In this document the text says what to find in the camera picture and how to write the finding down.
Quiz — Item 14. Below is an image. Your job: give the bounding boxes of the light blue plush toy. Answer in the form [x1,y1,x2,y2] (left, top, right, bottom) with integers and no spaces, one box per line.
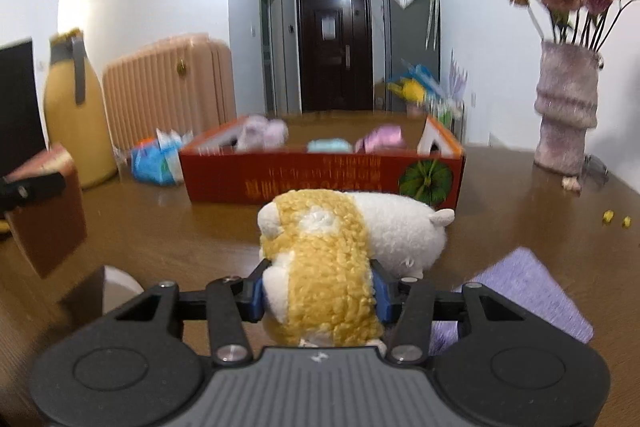
[307,138,354,154]

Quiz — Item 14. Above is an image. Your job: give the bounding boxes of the yellow blue bags pile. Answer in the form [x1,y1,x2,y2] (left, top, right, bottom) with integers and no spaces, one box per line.
[386,61,446,106]

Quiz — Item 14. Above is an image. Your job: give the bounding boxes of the pink textured ceramic vase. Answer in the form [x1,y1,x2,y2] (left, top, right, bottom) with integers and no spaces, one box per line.
[534,41,600,176]

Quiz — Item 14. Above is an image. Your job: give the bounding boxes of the purple linen drawstring bag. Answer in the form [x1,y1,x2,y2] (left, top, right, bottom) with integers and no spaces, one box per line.
[428,247,597,357]

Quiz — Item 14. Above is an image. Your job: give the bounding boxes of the lilac towel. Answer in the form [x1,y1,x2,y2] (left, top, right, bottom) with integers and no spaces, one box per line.
[235,115,288,152]

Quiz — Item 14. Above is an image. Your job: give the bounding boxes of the fallen rose petal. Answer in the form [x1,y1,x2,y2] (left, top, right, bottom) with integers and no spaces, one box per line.
[561,176,582,193]

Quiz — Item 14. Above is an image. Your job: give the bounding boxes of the pink satin drawstring pouch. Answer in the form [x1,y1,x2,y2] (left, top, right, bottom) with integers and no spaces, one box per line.
[354,124,406,154]

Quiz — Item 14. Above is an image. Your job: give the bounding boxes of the yellow white plush hamster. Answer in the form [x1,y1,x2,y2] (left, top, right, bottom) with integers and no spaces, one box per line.
[257,190,456,352]

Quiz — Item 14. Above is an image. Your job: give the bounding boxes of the red orange cardboard box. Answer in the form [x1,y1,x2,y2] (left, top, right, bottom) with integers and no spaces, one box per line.
[179,112,465,209]

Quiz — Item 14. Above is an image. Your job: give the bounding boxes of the white wedge makeup sponge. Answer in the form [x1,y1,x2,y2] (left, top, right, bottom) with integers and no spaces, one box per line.
[102,265,144,315]

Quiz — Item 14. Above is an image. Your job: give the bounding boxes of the eyeglasses on table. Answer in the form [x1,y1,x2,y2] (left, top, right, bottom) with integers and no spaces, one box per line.
[582,155,610,185]

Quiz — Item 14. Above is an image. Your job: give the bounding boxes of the black paper shopping bag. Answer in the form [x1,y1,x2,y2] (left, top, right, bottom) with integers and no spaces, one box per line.
[0,39,47,176]

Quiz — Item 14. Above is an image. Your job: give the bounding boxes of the dark brown entrance door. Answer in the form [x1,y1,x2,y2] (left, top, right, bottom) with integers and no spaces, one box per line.
[297,0,373,113]

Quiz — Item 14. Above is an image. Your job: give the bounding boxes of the blue plastic wipes bag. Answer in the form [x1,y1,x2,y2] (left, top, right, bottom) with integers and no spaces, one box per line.
[130,129,193,186]

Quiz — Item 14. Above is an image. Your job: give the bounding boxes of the wire storage cart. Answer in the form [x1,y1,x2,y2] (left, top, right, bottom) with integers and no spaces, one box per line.
[425,95,465,143]

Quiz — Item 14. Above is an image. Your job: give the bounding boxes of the brown yellow scouring sponge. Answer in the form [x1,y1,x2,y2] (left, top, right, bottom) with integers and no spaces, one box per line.
[1,144,87,279]

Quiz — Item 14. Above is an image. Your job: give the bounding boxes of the yellow crumbs on table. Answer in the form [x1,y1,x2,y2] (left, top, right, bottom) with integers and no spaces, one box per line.
[601,209,634,230]

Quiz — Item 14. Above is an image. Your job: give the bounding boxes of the yellow thermos jug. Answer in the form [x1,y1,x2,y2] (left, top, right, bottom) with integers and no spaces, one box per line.
[43,28,117,188]

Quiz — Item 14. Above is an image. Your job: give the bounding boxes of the pink ribbed suitcase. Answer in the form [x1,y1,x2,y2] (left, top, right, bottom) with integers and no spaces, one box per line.
[102,34,236,150]

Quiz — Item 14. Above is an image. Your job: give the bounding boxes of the grey refrigerator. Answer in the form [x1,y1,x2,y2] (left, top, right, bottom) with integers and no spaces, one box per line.
[384,0,440,83]

